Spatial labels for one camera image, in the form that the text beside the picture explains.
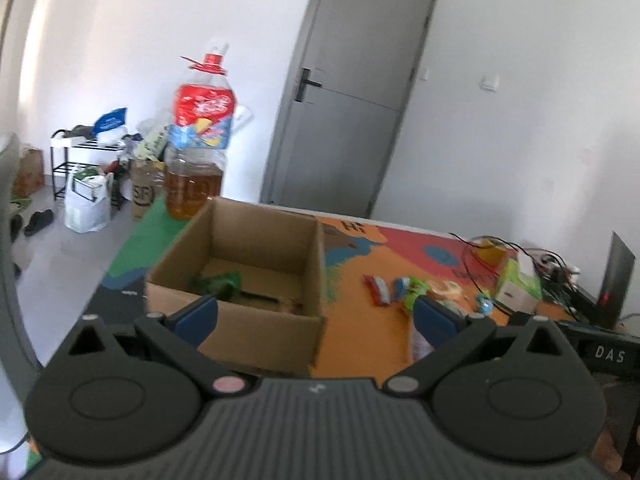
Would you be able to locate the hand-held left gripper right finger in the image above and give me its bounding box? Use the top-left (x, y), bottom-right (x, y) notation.
top-left (383, 296), bottom-right (572, 398)

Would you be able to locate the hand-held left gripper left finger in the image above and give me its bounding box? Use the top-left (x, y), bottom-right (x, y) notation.
top-left (66, 294), bottom-right (249, 402)

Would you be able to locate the dark green snack packet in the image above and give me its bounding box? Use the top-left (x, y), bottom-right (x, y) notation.
top-left (188, 270), bottom-right (242, 302)

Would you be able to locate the red striped snack packet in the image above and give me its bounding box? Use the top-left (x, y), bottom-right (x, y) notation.
top-left (362, 274), bottom-right (392, 307)

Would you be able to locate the beige pastry snack packet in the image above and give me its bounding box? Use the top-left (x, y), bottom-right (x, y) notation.
top-left (430, 282), bottom-right (476, 312)

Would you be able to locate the dark grey device red light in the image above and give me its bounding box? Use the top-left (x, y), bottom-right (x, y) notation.
top-left (596, 231), bottom-right (639, 329)

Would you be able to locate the yellow block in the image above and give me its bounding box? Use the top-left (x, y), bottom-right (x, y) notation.
top-left (475, 242), bottom-right (507, 266)

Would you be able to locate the green tissue box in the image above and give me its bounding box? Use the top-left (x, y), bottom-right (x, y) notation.
top-left (493, 257), bottom-right (544, 314)

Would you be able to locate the colourful printed table mat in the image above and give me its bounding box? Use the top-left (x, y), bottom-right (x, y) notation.
top-left (20, 194), bottom-right (577, 476)

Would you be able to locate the large cooking oil bottle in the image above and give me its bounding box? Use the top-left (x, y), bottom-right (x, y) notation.
top-left (164, 42), bottom-right (237, 221)

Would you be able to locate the brown printed cardboard box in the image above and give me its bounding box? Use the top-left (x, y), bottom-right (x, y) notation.
top-left (130, 157), bottom-right (169, 224)

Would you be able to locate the white plastic bag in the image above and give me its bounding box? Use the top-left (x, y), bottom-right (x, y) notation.
top-left (63, 164), bottom-right (114, 234)

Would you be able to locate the grey chair back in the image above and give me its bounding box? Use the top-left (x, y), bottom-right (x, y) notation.
top-left (0, 132), bottom-right (47, 372)

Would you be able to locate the black shoe rack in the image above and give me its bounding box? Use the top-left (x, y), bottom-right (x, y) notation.
top-left (50, 129), bottom-right (127, 212)

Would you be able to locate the grey door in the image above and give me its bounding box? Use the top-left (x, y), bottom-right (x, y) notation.
top-left (260, 0), bottom-right (441, 220)

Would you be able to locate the blue and white bag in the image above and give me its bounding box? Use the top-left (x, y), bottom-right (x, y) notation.
top-left (92, 108), bottom-right (129, 136)

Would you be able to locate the brown paper bag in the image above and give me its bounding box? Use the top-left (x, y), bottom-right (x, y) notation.
top-left (12, 147), bottom-right (46, 197)

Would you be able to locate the black cable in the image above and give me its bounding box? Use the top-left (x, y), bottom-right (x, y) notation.
top-left (449, 232), bottom-right (582, 292)

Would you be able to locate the black door handle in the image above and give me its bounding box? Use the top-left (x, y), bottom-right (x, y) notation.
top-left (295, 67), bottom-right (324, 104)

